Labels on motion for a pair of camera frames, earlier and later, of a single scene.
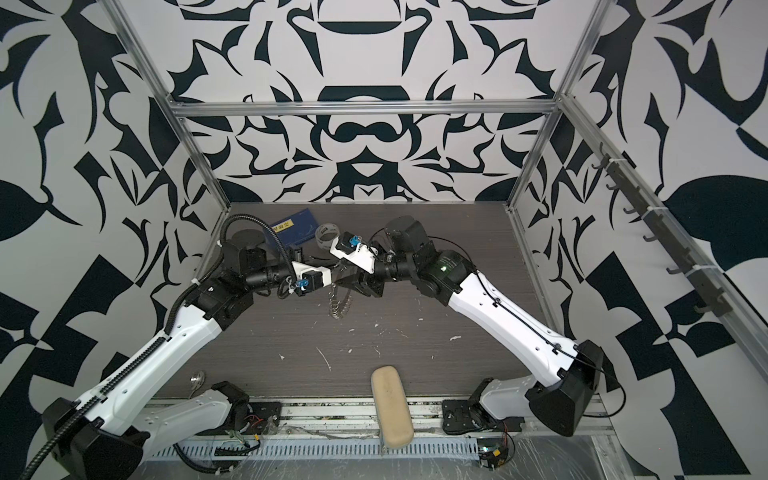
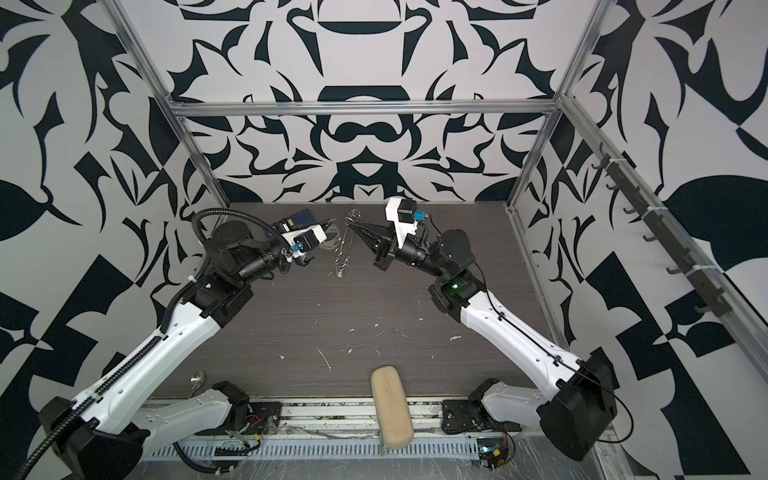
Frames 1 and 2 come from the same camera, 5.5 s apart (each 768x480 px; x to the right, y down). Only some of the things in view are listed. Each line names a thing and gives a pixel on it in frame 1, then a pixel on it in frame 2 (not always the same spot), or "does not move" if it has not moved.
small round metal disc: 197,379 does not move
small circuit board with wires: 494,452 does not move
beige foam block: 393,411 does not move
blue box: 292,228 does not move
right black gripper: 364,282 -> 386,252
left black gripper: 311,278 -> 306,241
